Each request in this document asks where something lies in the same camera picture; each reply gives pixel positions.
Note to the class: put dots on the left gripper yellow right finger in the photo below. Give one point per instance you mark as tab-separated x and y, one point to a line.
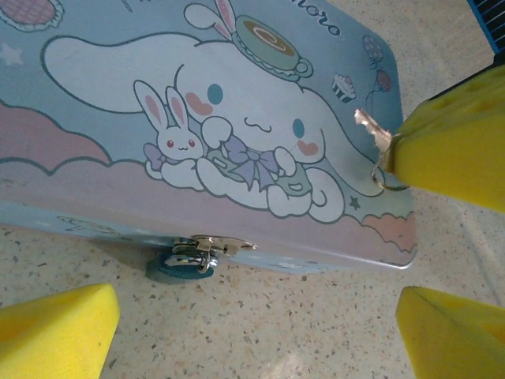
461	343

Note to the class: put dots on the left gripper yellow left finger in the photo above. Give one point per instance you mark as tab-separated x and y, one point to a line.
51	339

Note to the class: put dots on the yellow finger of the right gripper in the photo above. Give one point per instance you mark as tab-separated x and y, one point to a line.
453	154

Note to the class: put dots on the cartoon print tin box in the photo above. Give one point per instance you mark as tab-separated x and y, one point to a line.
118	197

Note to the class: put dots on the silver box latch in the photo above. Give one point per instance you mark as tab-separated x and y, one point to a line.
177	270

